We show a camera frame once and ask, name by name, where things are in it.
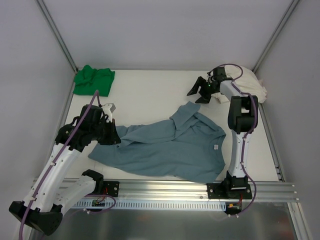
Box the blue-grey t-shirt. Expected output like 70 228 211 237
88 102 226 184

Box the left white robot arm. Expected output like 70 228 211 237
9 103 121 236

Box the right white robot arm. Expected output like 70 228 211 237
186 63 258 200

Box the cream white t-shirt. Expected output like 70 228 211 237
224 65 267 104

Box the green folded t-shirt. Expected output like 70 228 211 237
73 65 116 97

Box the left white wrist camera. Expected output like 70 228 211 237
100 103 116 123

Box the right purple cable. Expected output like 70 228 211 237
212 63 259 222

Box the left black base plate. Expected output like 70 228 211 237
101 180 120 198

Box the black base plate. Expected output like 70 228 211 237
206 182 253 200
101 180 120 198

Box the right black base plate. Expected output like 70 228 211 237
206 182 253 200

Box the white slotted cable duct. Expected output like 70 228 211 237
73 198 226 212

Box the left aluminium frame post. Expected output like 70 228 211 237
35 0 79 73

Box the aluminium frame post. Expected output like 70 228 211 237
252 0 301 74
35 0 79 73

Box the aluminium mounting rail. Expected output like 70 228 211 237
117 179 300 202

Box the right aluminium frame post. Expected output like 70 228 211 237
252 0 301 74

